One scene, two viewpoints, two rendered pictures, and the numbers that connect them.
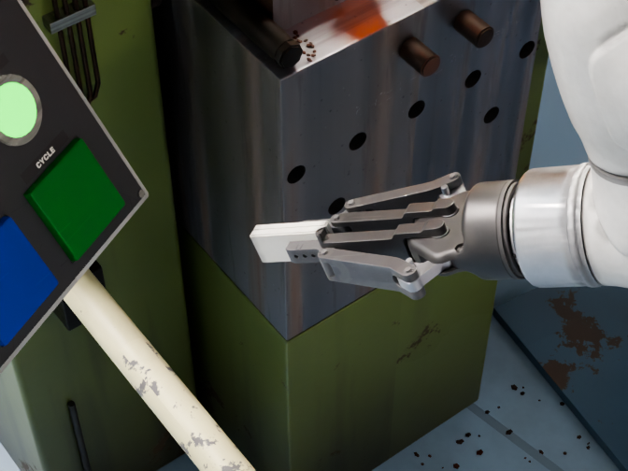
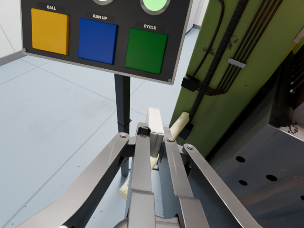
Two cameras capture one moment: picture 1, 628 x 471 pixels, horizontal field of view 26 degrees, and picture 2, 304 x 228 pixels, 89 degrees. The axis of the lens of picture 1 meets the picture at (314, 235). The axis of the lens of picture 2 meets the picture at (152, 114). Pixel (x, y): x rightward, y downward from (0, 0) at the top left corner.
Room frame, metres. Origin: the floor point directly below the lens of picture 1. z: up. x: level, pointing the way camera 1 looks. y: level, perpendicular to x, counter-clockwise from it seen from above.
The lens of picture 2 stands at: (0.68, -0.09, 1.15)
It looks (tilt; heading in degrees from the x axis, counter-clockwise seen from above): 47 degrees down; 65
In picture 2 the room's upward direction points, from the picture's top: 10 degrees clockwise
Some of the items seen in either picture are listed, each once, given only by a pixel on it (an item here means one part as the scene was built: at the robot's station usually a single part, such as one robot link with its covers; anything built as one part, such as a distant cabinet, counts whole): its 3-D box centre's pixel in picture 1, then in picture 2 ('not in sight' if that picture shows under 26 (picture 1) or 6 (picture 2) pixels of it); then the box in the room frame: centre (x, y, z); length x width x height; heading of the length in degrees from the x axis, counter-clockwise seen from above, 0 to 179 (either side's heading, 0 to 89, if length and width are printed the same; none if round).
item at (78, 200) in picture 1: (73, 199); (145, 52); (0.77, 0.20, 1.01); 0.07 x 0.05 x 0.07; 152
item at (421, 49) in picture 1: (420, 57); not in sight; (1.10, -0.11, 0.87); 0.04 x 0.03 x 0.03; 37
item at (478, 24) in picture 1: (473, 28); not in sight; (1.15, -0.18, 0.87); 0.04 x 0.03 x 0.03; 37
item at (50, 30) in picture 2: not in sight; (51, 32); (0.60, 0.30, 1.01); 0.07 x 0.05 x 0.07; 152
